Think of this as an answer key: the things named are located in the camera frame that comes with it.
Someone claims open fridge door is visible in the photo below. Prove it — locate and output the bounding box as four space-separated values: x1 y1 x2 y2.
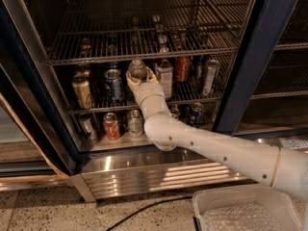
0 64 75 191

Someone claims clear water bottle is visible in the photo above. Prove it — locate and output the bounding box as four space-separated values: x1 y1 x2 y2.
128 59 147 81

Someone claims red can bottom shelf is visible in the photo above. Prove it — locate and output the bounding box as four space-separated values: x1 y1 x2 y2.
103 113 120 141

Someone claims green white can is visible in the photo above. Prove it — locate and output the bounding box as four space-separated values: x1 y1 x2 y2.
127 110 143 138

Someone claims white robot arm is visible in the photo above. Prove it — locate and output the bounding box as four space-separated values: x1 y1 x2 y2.
126 69 308 202

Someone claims blue pepsi can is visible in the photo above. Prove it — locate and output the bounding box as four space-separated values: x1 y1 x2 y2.
188 102 203 127
104 69 124 103

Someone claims upper wire shelf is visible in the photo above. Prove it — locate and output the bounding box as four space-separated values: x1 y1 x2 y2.
47 0 253 66

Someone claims red Coca-Cola can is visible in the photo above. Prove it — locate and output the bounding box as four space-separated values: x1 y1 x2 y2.
174 53 192 82

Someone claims silver can bottom left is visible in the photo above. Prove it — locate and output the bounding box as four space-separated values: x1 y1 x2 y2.
78 115 97 141

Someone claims black cable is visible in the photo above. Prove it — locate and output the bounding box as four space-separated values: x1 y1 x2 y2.
105 194 193 231

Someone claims stainless steel fridge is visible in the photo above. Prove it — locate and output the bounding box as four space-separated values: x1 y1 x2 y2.
0 0 307 201

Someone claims middle wire shelf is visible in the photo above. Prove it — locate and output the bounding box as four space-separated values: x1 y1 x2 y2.
52 53 235 116

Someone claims white label juice bottle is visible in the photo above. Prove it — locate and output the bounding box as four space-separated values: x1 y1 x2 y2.
154 58 173 100

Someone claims clear plastic bin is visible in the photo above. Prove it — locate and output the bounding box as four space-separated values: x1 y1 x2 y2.
192 184 301 231

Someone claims gold beverage can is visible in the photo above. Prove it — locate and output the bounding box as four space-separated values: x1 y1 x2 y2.
72 75 94 110

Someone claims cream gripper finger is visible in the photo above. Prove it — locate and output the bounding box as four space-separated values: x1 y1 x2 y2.
146 67 158 83
126 71 141 92

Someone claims blue Pepsi can bottom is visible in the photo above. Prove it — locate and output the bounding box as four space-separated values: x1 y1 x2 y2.
188 102 203 127

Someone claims tall silver can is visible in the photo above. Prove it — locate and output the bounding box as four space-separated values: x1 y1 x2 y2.
202 59 220 96

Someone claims dark can behind red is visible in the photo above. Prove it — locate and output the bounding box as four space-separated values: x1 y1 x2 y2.
192 55 206 78

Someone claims blue silver can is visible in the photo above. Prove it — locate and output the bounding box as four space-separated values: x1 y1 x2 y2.
170 105 180 119

